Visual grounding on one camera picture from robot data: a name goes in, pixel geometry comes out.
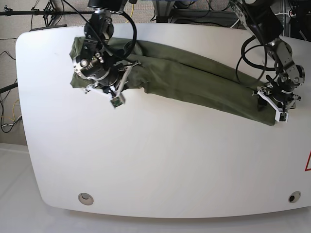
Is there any left table grommet hole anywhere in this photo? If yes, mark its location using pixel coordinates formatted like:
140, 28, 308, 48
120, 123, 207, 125
78, 193, 94, 206

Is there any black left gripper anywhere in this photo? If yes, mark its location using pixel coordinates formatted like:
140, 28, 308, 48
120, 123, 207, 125
257, 75, 295, 111

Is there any green T-shirt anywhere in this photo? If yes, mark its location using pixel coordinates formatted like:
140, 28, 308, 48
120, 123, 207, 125
69, 36, 277, 127

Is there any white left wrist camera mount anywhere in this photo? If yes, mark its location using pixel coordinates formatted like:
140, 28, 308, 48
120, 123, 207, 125
252, 86, 301, 122

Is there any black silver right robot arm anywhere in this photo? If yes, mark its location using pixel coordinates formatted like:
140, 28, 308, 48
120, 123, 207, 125
69, 0, 127, 93

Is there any right table grommet hole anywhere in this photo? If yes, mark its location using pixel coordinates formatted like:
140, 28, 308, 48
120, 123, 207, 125
288, 191, 301, 203

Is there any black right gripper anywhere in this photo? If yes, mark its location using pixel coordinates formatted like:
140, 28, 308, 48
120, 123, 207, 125
96, 61, 121, 87

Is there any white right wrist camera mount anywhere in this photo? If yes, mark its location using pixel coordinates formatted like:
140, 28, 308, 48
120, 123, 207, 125
84, 61, 141, 108

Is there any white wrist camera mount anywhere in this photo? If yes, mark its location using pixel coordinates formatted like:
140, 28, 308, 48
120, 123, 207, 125
252, 86, 301, 122
84, 61, 141, 108

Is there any yellow cable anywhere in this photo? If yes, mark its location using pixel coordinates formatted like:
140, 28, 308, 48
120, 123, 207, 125
125, 2, 136, 24

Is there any table grommet hole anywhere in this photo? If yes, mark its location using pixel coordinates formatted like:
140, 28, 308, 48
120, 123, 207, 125
78, 193, 94, 206
288, 191, 301, 203

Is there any black tripod stand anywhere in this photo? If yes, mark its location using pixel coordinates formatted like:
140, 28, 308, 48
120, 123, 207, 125
0, 0, 68, 27

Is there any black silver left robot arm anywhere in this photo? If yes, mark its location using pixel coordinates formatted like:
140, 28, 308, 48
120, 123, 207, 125
229, 0, 305, 114

